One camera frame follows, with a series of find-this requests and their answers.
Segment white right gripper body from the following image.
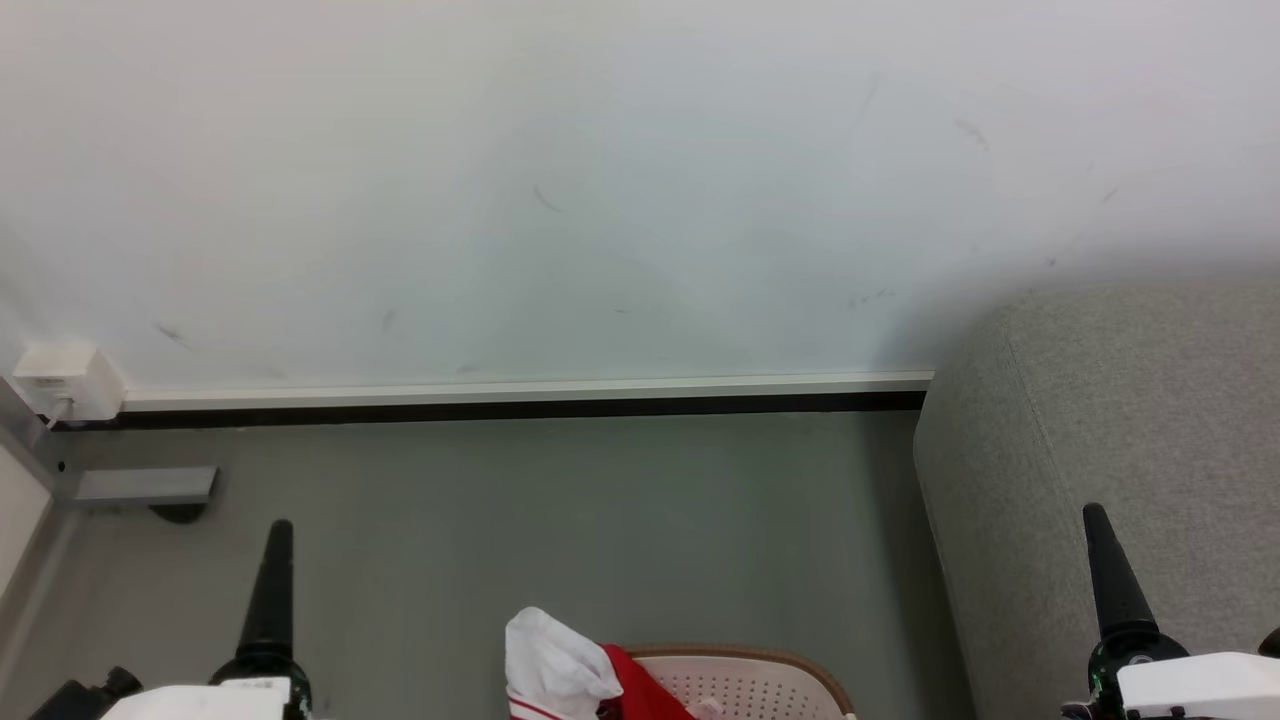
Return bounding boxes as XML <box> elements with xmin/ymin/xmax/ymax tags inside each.
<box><xmin>1062</xmin><ymin>652</ymin><xmax>1280</xmax><ymax>720</ymax></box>

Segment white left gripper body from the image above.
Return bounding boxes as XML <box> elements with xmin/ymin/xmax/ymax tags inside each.
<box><xmin>98</xmin><ymin>677</ymin><xmax>292</xmax><ymax>720</ymax></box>

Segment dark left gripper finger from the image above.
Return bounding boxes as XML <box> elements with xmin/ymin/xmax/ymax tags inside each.
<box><xmin>210</xmin><ymin>518</ymin><xmax>313</xmax><ymax>719</ymax></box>

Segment beige perforated laundry basket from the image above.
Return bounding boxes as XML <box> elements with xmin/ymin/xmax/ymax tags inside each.
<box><xmin>625</xmin><ymin>644</ymin><xmax>857</xmax><ymax>720</ymax></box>

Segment grey fabric sofa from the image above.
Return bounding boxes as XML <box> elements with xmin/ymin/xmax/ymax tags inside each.
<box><xmin>912</xmin><ymin>283</ymin><xmax>1280</xmax><ymax>720</ymax></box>

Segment white garment with red stripes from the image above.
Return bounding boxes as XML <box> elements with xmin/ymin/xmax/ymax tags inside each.
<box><xmin>503</xmin><ymin>606</ymin><xmax>625</xmax><ymax>720</ymax></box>

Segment white and black baseboard strip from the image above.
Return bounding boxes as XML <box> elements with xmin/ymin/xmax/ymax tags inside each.
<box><xmin>50</xmin><ymin>371</ymin><xmax>935</xmax><ymax>432</ymax></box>

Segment grey metal foot bracket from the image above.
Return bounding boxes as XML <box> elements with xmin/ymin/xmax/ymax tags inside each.
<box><xmin>74</xmin><ymin>465</ymin><xmax>220</xmax><ymax>507</ymax></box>

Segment grey metal partition frame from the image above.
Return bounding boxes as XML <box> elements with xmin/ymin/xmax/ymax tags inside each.
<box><xmin>0</xmin><ymin>375</ymin><xmax>83</xmax><ymax>691</ymax></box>

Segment white wall power adapter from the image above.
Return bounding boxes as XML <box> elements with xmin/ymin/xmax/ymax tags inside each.
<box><xmin>12</xmin><ymin>345</ymin><xmax>127</xmax><ymax>422</ymax></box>

